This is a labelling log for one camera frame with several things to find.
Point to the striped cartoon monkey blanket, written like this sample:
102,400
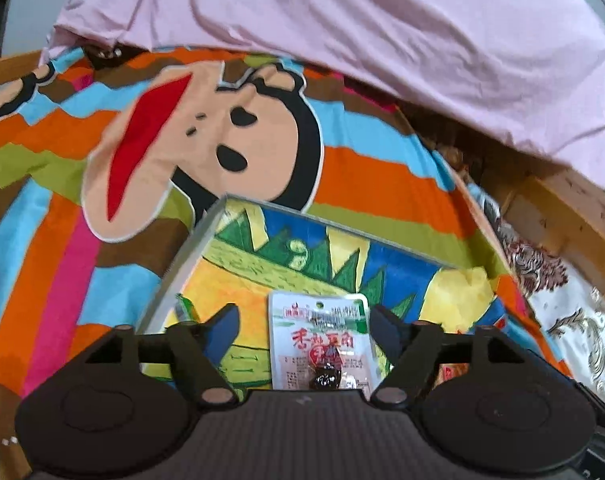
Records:
57,170

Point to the dinosaur painted box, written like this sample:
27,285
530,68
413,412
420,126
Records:
292,255

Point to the brown floral mattress cloth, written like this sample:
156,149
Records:
572,320

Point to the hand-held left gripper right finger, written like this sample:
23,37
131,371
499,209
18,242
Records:
385,332

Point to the white snack packet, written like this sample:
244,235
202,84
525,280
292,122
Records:
322,330

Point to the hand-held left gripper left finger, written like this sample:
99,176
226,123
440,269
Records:
223,332

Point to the orange snack packet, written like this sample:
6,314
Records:
452,371

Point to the pink bed sheet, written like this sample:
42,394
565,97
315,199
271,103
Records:
382,25

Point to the wooden curved rail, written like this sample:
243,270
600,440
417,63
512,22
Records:
12,62

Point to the wooden bed frame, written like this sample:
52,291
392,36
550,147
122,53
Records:
572,215

